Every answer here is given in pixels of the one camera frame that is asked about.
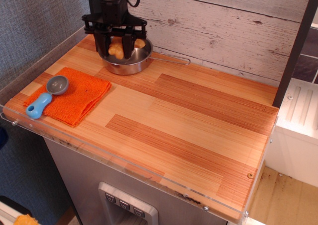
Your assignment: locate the silver dispenser panel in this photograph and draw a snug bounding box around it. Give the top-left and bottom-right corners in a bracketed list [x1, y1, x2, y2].
[98, 182, 159, 225]

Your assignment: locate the blue grey ice cream scoop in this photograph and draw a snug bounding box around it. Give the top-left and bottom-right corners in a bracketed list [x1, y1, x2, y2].
[25, 75, 69, 119]

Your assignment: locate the clear acrylic table guard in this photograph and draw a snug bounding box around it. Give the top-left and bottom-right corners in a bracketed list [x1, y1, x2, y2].
[2, 101, 277, 225]

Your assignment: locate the grey toy fridge cabinet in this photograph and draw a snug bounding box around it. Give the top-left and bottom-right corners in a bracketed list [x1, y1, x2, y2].
[45, 139, 227, 225]

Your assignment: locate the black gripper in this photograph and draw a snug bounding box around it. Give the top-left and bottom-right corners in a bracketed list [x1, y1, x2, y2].
[82, 0, 147, 59]

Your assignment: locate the yellow object bottom left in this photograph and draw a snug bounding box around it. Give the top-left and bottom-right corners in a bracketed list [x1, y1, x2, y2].
[13, 215, 39, 225]

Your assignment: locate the dark vertical post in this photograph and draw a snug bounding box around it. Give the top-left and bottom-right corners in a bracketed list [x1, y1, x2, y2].
[272, 0, 318, 108]

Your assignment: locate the white toy sink unit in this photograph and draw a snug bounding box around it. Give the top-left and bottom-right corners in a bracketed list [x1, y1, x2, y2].
[265, 78, 318, 186]

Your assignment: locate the yellow chicken wing toy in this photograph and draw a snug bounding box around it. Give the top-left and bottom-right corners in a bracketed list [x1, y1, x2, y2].
[108, 37, 146, 60]

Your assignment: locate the orange folded cloth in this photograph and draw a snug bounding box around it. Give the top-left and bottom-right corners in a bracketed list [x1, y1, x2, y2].
[24, 68, 112, 127]

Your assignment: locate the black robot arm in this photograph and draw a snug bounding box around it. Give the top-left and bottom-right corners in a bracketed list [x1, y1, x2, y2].
[82, 0, 147, 59]

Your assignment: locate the stainless steel pan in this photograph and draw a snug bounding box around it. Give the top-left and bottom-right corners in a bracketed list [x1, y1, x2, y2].
[99, 39, 191, 75]

